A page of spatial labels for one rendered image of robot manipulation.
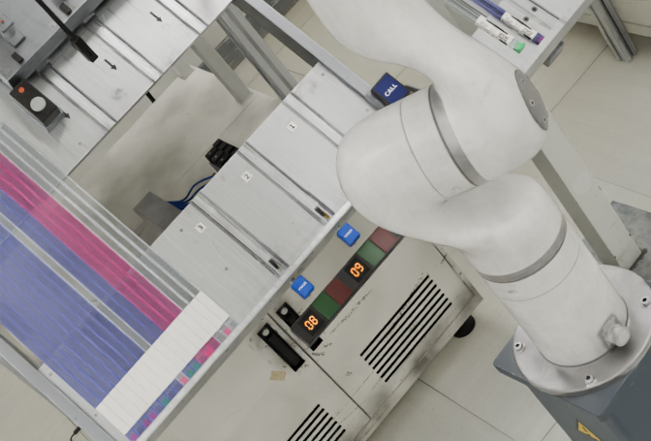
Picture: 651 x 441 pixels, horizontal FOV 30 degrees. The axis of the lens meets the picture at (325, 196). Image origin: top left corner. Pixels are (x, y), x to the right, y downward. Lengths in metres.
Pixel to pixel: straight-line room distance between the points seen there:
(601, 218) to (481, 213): 1.11
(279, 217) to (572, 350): 0.62
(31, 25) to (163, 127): 0.73
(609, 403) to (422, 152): 0.41
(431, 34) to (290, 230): 0.74
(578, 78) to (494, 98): 1.82
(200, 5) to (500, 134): 0.91
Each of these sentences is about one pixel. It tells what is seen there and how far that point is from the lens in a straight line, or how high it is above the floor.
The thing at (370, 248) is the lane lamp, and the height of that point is 0.66.
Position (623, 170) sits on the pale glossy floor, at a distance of 2.76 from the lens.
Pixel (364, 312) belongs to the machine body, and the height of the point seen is 0.29.
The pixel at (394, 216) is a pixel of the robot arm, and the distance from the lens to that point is 1.30.
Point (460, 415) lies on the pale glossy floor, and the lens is 2.54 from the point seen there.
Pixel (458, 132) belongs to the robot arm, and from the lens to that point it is 1.25.
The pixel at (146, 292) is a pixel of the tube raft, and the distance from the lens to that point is 1.90.
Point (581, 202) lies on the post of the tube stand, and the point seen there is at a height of 0.24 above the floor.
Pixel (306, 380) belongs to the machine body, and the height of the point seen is 0.29.
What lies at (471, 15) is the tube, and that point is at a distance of 1.83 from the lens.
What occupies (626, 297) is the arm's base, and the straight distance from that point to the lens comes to 1.55.
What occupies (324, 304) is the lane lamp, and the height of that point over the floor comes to 0.66.
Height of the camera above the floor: 1.83
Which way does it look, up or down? 35 degrees down
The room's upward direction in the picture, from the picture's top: 41 degrees counter-clockwise
